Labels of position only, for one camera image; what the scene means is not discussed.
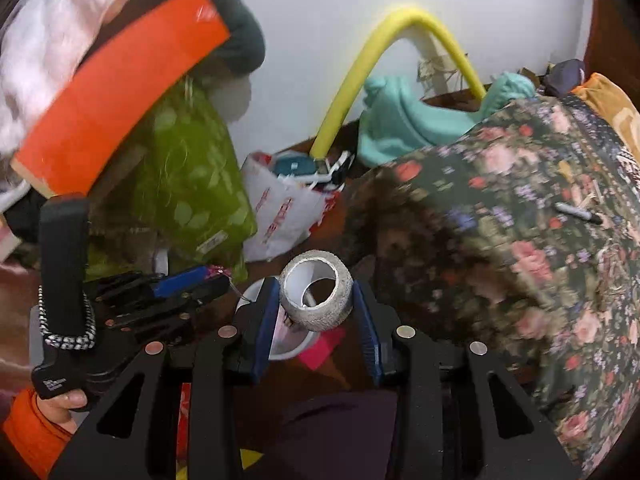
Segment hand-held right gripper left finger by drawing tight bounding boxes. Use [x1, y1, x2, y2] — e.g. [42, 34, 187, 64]
[47, 277, 281, 480]

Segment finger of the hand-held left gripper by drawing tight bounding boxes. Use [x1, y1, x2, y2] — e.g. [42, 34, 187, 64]
[107, 276, 232, 343]
[95, 266, 213, 306]

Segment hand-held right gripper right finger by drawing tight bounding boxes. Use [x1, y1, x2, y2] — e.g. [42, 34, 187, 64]
[350, 280, 586, 480]

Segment clear plastic cup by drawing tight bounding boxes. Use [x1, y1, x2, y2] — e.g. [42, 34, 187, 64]
[234, 280, 322, 362]

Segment grey tape roll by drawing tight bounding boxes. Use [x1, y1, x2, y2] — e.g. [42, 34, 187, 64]
[278, 250, 355, 332]

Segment person's left forearm orange sleeve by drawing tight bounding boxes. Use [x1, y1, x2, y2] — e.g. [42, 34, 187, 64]
[0, 387, 77, 478]

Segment person's left hand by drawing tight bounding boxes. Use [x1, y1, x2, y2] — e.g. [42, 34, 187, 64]
[37, 390, 89, 437]

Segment pink paper sheet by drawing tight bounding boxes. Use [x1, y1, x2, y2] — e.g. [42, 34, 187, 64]
[299, 327, 347, 372]

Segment green leaf-print bag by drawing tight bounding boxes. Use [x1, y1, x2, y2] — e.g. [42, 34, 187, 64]
[85, 77, 259, 285]

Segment white plastic bag red print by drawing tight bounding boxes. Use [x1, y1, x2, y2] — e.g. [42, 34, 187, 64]
[242, 151, 347, 262]

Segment person's left leg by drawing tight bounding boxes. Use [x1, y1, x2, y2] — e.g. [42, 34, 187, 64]
[249, 389, 402, 480]

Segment floral bed cover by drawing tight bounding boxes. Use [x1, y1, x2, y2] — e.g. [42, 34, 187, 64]
[345, 95, 640, 477]

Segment teal packet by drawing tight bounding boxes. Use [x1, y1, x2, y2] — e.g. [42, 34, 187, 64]
[274, 154, 315, 180]

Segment orange box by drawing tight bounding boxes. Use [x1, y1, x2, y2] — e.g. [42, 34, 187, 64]
[10, 0, 232, 197]

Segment teal cloth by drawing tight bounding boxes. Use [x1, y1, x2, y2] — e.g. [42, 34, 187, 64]
[357, 71, 537, 169]

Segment white towel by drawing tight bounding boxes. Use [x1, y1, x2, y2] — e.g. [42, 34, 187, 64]
[0, 0, 142, 162]

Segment yellow foam tube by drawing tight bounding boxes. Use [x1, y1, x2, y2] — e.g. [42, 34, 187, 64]
[310, 7, 487, 161]

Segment black grey marker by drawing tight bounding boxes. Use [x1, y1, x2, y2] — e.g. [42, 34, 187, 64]
[554, 202, 604, 226]

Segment dark grey pillow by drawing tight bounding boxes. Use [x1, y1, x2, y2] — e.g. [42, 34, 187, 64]
[137, 0, 267, 80]

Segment dark grey bag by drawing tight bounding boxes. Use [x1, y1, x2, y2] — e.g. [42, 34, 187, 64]
[544, 58, 587, 98]

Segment colourful patterned blanket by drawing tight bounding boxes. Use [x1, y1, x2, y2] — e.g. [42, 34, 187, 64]
[570, 72, 640, 163]

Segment black white braided strap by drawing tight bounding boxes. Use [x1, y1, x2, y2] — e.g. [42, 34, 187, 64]
[38, 284, 97, 350]

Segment wall socket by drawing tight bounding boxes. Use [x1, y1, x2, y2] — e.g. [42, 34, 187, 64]
[417, 56, 452, 92]

